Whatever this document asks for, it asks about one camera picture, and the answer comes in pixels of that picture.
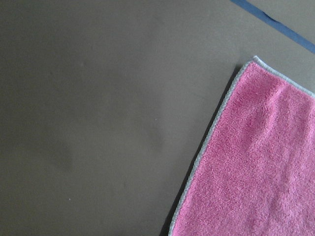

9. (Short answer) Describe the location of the pink towel with grey trim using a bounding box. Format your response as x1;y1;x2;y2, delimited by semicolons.
168;57;315;236

